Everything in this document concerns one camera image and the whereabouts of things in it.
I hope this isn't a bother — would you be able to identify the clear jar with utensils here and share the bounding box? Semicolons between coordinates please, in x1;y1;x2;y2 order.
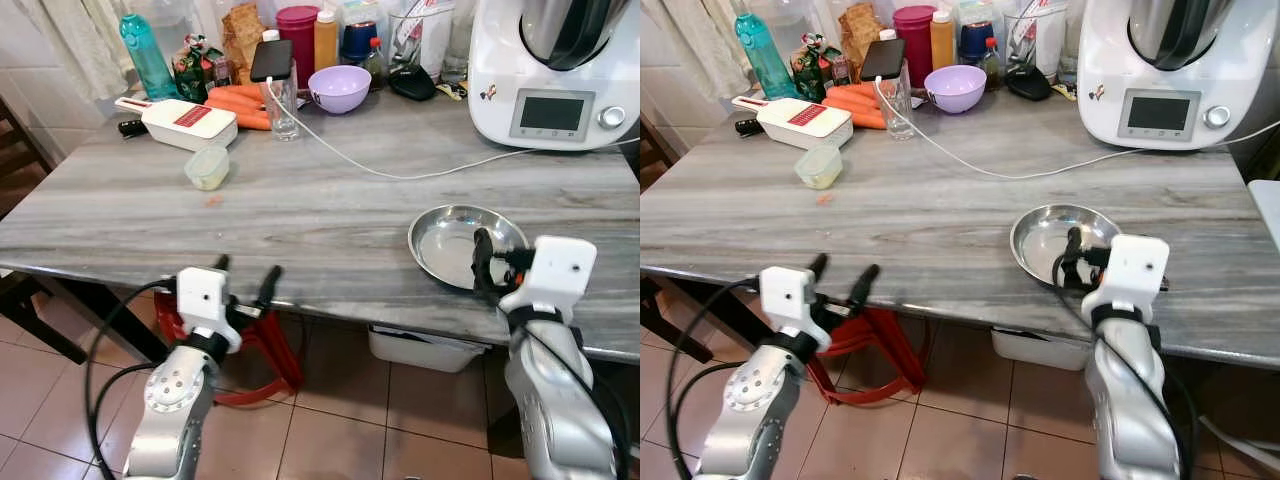
388;8;457;83
1004;8;1067;83

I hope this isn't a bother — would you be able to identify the white tray under table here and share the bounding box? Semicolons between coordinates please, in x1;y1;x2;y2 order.
368;325;492;374
991;327;1093;372

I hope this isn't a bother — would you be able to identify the magenta plastic canister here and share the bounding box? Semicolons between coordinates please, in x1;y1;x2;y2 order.
276;6;321;89
893;6;938;85

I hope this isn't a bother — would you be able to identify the teal plastic bottle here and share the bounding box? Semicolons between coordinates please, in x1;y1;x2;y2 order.
734;12;797;102
120;12;180;102

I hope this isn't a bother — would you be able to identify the black pouch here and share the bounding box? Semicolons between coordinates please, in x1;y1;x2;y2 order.
388;63;439;103
1004;63;1054;103

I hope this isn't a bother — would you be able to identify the small red capped bottle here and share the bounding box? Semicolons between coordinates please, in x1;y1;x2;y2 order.
362;38;387;91
979;38;1004;91

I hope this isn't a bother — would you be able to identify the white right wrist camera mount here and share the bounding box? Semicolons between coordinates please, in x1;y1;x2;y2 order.
1082;235;1171;323
498;236;599;323

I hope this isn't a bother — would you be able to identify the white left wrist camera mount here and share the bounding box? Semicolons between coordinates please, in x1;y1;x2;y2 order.
177;267;244;354
758;266;832;353

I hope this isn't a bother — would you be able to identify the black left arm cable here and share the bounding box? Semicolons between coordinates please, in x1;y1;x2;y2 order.
84;278;183;479
665;277;763;479

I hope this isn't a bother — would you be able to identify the orange sauce bottle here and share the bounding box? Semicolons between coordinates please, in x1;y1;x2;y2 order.
930;9;957;71
314;9;341;73

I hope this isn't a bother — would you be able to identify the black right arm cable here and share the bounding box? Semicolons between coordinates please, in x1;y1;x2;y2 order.
1051;252;1199;480
470;252;631;480

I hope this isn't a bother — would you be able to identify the white charging cable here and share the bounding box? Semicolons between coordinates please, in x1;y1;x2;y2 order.
267;78;641;182
875;78;1280;182

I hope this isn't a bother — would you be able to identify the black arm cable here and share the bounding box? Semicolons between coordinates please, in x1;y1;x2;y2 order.
1051;252;1199;480
470;252;631;480
665;277;763;479
84;278;183;479

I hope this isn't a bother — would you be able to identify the small clear plastic container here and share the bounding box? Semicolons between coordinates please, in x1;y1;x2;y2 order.
184;146;231;192
795;145;844;191

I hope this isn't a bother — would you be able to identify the red plastic stool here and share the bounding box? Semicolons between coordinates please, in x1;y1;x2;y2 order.
805;306;928;407
153;290;305;407

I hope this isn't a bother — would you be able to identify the purple plastic bowl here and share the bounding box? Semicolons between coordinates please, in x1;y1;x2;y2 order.
308;66;373;115
924;66;989;115

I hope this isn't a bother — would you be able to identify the white vegetable slicer box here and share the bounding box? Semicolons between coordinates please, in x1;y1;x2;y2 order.
114;97;239;153
732;96;855;151

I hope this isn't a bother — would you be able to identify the brown snack bag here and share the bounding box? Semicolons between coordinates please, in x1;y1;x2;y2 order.
840;2;887;71
221;2;267;87

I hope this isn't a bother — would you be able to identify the dark blue jar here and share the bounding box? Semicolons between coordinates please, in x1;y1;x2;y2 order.
958;22;997;67
341;22;380;67

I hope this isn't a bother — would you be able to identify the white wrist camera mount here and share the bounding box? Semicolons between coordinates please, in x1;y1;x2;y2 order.
177;267;244;354
1082;235;1171;323
498;236;599;323
758;266;832;353

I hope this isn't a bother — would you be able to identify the green snack bag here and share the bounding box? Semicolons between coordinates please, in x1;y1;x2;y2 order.
790;34;847;103
172;35;227;105

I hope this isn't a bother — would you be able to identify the pale blue white board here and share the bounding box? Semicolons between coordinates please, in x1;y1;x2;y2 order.
1246;179;1280;253

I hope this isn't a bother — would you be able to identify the round stainless steel plate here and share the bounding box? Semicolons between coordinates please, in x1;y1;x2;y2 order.
408;205;530;293
1010;204;1124;287

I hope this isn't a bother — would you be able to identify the clear drinking glass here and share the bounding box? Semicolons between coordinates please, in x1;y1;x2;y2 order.
264;74;302;142
877;74;915;142

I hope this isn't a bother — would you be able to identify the pale window curtain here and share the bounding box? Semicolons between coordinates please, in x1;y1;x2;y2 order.
8;0;136;102
655;0;749;102

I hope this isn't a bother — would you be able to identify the white food processor appliance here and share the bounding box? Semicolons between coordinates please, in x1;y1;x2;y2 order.
467;0;641;153
1076;0;1280;153

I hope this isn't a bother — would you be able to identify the black smartphone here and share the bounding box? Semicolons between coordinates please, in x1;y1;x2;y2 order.
250;39;295;84
860;38;907;82

